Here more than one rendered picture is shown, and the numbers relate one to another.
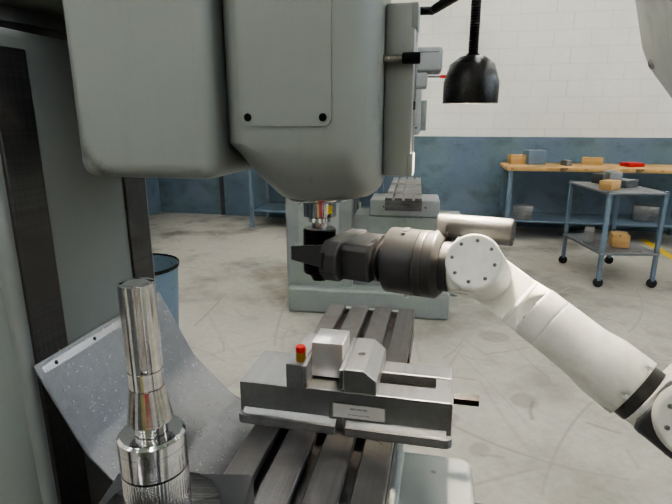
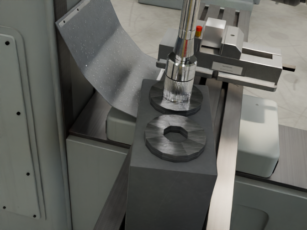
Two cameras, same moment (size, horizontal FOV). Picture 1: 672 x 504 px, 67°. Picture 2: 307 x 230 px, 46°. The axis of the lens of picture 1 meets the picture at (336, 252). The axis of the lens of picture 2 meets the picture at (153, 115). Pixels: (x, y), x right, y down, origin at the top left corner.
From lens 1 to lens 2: 0.26 m
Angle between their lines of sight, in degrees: 24
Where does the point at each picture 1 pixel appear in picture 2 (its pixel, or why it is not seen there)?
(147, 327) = (197, 7)
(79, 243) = not seen: outside the picture
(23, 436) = (47, 61)
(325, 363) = (211, 39)
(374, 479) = (235, 101)
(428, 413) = (267, 72)
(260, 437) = not seen: hidden behind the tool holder
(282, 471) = not seen: hidden behind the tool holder
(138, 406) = (184, 45)
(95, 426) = (83, 60)
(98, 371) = (81, 29)
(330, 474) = (212, 97)
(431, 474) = (256, 105)
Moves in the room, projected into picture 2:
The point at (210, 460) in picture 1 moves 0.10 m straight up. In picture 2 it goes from (138, 86) to (140, 56)
